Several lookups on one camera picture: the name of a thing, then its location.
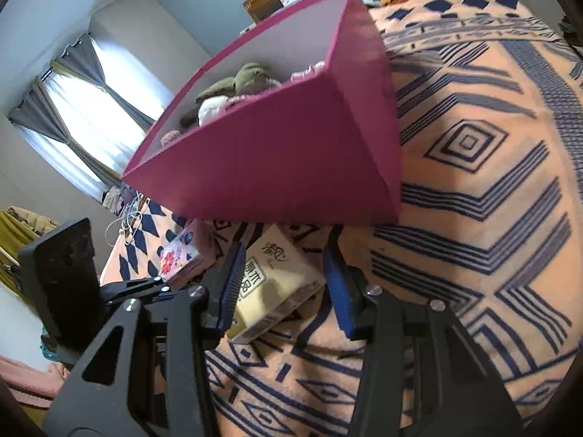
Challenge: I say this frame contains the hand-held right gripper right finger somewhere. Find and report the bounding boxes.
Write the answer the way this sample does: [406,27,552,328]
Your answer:
[322,243,524,437]

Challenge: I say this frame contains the pink knitted toy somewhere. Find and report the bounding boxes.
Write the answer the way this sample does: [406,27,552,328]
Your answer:
[160,93,256,147]

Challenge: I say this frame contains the brown and white knitted toy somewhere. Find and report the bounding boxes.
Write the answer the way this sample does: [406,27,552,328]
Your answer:
[180,95,230,129]

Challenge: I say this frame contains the mustard yellow cloth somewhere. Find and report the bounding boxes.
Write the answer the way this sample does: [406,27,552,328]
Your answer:
[0,207,60,292]

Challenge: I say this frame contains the yellow tissue pack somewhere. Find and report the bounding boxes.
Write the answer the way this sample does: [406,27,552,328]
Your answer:
[226,224,327,344]

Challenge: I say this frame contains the white sheer curtain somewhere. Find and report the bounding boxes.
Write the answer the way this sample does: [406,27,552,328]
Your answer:
[18,39,176,201]

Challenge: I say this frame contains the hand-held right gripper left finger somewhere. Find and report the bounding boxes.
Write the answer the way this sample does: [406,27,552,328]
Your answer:
[43,240,249,437]

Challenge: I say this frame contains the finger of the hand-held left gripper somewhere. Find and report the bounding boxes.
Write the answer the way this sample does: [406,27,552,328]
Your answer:
[98,275,174,307]

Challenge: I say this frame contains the pink frilly cloth toy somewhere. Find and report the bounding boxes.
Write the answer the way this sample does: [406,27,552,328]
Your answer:
[290,60,327,83]

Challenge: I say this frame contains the pile of clothes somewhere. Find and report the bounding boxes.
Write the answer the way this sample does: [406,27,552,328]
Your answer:
[101,184,146,217]

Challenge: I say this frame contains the pink cardboard box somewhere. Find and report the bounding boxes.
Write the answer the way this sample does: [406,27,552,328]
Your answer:
[122,0,402,226]

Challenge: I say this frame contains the orange patterned blanket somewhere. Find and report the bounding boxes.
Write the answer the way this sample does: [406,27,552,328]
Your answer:
[100,0,583,437]

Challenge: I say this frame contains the pink floral tissue pack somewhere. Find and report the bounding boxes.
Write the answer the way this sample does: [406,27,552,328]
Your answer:
[157,218,219,288]

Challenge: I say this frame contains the white cable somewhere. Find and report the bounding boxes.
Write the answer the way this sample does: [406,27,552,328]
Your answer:
[105,191,146,247]

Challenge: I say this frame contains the grey curtain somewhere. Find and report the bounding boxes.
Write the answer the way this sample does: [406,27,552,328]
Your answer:
[50,33,158,132]
[8,79,110,203]

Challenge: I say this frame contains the olive green plush toy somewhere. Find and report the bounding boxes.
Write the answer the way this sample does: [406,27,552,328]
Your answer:
[196,62,279,104]

